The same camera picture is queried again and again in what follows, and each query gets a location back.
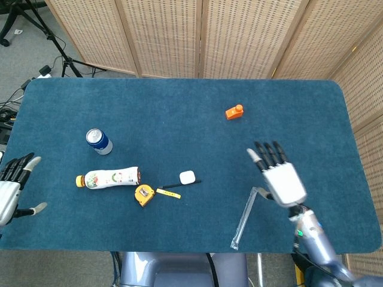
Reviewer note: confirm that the grey-blue robot torso base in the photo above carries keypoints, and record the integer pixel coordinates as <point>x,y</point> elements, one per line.
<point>179,270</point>

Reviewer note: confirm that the black office chair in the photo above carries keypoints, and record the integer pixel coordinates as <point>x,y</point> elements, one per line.
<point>13,18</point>

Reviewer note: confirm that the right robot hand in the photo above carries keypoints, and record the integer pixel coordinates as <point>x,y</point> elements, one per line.
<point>284,182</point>

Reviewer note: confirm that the thin black flat stick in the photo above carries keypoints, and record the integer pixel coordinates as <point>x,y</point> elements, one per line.
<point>169,186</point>

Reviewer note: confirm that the black power adapter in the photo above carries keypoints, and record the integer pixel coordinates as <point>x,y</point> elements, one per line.
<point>45,70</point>

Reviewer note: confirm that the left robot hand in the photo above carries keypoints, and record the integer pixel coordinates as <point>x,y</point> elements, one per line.
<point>9,191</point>

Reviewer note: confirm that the white-labelled tea bottle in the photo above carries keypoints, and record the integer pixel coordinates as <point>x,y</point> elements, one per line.
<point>110,177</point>

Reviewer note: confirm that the clear plastic tube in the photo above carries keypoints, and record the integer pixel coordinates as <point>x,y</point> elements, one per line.
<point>243,219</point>

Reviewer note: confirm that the orange sloped toy brick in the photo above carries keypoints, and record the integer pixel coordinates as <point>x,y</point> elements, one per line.
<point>233,113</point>

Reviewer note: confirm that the black tripod stand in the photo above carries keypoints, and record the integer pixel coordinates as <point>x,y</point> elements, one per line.
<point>64,56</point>

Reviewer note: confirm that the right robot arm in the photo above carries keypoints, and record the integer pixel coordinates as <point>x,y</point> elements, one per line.
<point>317,239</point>

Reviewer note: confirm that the yellow tape measure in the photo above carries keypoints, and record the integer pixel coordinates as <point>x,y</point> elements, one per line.
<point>144,195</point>

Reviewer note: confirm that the blue and white drink can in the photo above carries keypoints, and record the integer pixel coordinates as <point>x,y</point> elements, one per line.
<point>100,143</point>

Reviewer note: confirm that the yellow paper label strip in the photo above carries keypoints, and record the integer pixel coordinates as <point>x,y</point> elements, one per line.
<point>169,194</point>

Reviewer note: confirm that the white plastic tile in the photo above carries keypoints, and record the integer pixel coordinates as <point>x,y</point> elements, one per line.
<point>187,177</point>

